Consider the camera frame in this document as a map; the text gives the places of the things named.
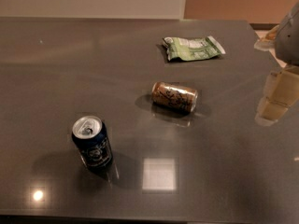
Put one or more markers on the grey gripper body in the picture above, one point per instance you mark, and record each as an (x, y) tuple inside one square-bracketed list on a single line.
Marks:
[(288, 42)]

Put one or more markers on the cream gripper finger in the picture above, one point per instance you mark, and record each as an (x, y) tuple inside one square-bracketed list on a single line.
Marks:
[(280, 93), (267, 41)]

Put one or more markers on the orange soda can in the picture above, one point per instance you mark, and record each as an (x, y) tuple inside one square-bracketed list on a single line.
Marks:
[(174, 96)]

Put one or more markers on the dark blue soda can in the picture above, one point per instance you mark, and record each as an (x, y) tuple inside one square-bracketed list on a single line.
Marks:
[(89, 134)]

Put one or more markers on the green chip bag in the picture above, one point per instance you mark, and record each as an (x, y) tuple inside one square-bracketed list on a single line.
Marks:
[(197, 49)]

